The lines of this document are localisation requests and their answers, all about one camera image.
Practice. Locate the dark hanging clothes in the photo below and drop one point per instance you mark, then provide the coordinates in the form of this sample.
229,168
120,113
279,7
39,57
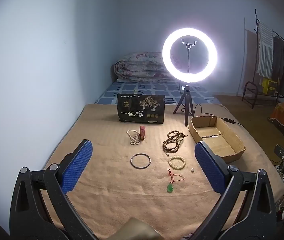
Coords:
280,60

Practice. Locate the striped white towel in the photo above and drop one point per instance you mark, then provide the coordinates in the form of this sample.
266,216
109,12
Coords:
265,50

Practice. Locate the black metal shoe rack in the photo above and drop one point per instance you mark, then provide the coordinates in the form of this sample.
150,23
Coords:
248,86

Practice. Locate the yellow box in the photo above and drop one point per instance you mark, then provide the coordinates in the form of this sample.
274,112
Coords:
268,86

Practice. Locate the black clothes rack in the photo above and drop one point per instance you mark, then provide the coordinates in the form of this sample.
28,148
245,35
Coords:
256,20

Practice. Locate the dark metal bangle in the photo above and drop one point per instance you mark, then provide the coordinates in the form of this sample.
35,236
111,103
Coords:
131,161

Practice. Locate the folded floral quilt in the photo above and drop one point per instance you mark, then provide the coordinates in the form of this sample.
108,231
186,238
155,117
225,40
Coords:
139,67

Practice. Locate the phone holder on gooseneck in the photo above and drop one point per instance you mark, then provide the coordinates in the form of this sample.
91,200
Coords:
188,43

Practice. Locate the cardboard box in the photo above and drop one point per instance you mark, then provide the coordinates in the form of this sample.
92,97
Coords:
211,135

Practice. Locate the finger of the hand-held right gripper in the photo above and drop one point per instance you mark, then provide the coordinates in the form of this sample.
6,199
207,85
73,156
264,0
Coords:
283,151

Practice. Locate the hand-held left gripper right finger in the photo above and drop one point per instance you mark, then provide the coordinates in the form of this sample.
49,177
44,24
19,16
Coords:
206,165

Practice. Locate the black tripod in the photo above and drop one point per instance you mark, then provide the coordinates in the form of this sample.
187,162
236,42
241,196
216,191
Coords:
186,97

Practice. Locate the blue patterned bed sheet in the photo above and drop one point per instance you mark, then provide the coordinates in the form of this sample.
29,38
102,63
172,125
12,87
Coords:
132,90

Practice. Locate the black snack bag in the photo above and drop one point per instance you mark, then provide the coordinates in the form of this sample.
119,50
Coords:
142,110

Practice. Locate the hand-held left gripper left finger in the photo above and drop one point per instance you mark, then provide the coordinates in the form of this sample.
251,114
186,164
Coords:
79,165

